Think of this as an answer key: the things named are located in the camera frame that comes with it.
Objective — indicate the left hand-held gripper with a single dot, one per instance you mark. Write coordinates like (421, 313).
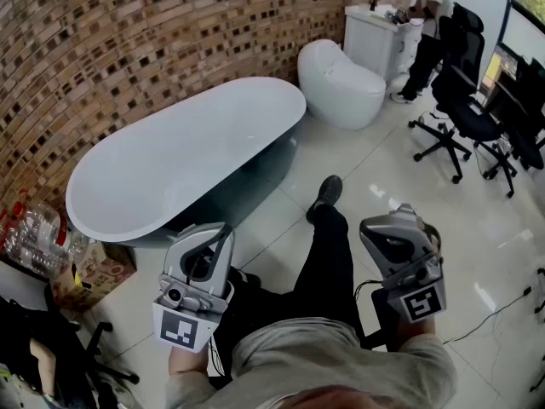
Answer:
(191, 313)

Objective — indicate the clear plastic water jug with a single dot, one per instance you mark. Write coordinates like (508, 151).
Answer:
(42, 237)
(10, 228)

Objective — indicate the person's grey shirt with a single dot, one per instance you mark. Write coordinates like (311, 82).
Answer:
(319, 356)

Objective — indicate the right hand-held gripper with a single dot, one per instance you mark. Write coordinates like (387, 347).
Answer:
(419, 301)

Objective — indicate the wall display screen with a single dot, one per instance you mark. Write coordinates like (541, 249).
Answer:
(526, 24)

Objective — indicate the grey hand-held device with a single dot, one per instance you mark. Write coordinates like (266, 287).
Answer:
(398, 16)

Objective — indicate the wooden desk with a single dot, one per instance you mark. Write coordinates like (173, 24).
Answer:
(496, 73)

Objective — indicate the white sink cabinet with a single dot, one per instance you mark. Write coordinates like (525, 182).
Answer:
(370, 41)

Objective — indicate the person's left forearm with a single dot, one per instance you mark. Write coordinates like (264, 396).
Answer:
(187, 362)

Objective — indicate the white oval bathtub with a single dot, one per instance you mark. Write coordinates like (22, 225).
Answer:
(170, 151)

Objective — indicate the black high-back office chair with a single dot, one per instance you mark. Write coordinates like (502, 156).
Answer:
(462, 79)

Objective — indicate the person's right forearm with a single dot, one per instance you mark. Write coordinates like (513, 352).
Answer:
(419, 330)

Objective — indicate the person's black trousers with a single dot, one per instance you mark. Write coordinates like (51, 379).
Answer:
(323, 271)

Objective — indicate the dark sink faucet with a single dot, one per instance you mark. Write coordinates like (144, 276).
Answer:
(374, 3)

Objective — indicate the person's dark shoe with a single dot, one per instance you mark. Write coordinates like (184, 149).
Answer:
(328, 194)

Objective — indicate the printed cardboard box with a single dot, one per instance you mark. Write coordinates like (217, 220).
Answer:
(102, 275)

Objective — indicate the white egg-shaped toilet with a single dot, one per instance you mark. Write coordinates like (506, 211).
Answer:
(336, 83)

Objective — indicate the black swivel chair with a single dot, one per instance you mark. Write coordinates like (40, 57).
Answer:
(21, 326)

